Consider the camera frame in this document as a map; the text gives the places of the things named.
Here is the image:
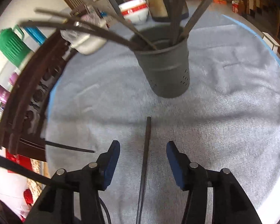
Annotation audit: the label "dark carved wooden sideboard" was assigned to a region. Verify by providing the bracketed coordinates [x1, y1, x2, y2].
[0, 30, 77, 161]

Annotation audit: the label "blue thermos flask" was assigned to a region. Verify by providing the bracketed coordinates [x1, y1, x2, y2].
[23, 26, 47, 46]

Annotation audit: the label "grey table cloth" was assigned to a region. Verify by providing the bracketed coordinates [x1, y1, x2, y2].
[45, 12, 280, 223]

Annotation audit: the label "dark chopstick two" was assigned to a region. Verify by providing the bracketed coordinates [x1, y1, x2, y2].
[178, 0, 213, 40]

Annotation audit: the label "red white stacked bowls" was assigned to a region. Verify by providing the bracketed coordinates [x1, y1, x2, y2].
[119, 0, 149, 24]

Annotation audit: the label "white basin with plastic bag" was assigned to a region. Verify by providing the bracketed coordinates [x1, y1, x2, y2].
[60, 14, 108, 55]

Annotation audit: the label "small white stool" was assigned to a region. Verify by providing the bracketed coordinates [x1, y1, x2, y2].
[262, 32, 280, 54]

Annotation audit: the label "green thermos jug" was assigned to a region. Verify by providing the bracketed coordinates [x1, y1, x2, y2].
[0, 25, 34, 70]

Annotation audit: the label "dark chopstick four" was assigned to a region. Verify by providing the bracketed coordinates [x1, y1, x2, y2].
[170, 0, 184, 46]

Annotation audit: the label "dark grey utensil holder cup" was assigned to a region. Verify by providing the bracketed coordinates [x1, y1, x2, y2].
[130, 24, 190, 98]

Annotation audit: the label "dark chopstick six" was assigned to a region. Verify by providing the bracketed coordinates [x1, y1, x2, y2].
[44, 141, 95, 153]

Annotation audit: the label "gold black electric kettle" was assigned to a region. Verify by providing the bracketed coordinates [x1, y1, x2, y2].
[144, 0, 190, 23]

